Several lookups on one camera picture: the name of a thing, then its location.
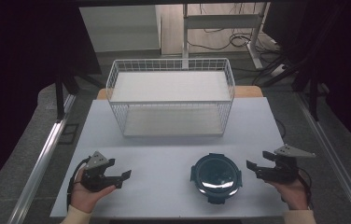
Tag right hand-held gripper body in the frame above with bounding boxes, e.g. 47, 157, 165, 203
258, 143, 317, 185

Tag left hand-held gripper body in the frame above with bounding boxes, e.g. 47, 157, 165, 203
80, 150, 118, 193

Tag dark green round lidded container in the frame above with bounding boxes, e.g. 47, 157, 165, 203
190, 152, 244, 205

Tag white wire shelf rack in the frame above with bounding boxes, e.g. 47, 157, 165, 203
105, 57, 236, 138

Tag person's left hand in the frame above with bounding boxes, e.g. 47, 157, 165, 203
70, 168, 118, 215

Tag person's right hand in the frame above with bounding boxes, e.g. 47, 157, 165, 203
264, 177, 310, 212

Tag white table sheet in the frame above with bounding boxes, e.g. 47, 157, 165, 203
49, 96, 290, 219

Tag wooden table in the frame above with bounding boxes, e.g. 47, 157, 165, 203
96, 85, 264, 101

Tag black metal stand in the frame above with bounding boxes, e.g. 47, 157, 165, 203
53, 69, 105, 123
259, 46, 331, 121

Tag white power strip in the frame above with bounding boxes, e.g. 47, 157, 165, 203
269, 63, 289, 78

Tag dark curtain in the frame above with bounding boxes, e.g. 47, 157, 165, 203
261, 0, 351, 160

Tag white cabinet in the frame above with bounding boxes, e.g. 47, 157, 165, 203
78, 4, 162, 54

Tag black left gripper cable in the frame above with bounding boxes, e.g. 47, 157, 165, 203
66, 156, 91, 213

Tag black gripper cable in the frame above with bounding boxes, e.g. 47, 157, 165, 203
66, 156, 91, 213
294, 167, 314, 209

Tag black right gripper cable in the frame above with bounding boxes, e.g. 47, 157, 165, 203
294, 167, 314, 209

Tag black rectangular floor frame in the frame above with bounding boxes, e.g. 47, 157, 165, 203
58, 122, 80, 146

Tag aluminium rail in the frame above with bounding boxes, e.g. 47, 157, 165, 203
294, 92, 351, 224
7, 92, 77, 224

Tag black floor cables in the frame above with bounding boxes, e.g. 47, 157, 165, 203
186, 2, 288, 64

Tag white desk frame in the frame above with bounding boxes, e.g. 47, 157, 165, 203
181, 1, 272, 71

